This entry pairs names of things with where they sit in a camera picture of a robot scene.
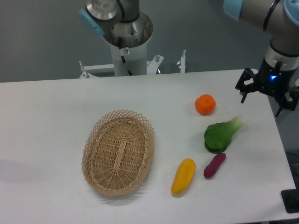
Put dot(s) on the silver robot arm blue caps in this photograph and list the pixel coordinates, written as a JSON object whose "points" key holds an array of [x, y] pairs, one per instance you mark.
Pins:
{"points": [[127, 30]]}

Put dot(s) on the black device at table edge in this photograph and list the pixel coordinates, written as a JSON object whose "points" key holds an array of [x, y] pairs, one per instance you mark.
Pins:
{"points": [[291, 200]]}

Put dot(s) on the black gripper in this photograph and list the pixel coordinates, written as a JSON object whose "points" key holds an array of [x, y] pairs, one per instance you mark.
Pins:
{"points": [[272, 82]]}

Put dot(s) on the green bok choy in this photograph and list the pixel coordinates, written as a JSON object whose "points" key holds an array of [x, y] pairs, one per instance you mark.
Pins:
{"points": [[218, 136]]}

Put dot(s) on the oval woven wicker basket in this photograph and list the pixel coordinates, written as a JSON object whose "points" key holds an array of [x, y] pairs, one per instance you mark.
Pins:
{"points": [[118, 153]]}

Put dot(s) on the orange tangerine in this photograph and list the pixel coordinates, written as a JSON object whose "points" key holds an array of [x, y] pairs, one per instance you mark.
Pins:
{"points": [[205, 104]]}

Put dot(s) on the purple sweet potato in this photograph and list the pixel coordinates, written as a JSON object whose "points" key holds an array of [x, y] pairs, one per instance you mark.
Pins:
{"points": [[214, 165]]}

